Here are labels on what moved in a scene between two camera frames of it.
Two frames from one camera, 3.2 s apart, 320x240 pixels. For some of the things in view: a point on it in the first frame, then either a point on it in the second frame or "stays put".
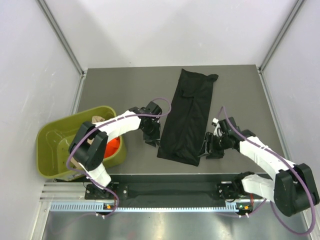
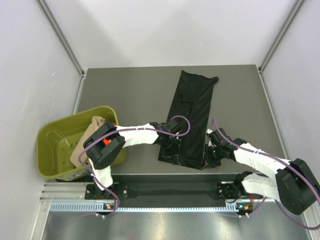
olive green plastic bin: x=54 y=137 stays put
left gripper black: x=154 y=139 to x=174 y=154
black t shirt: x=185 y=129 stays put
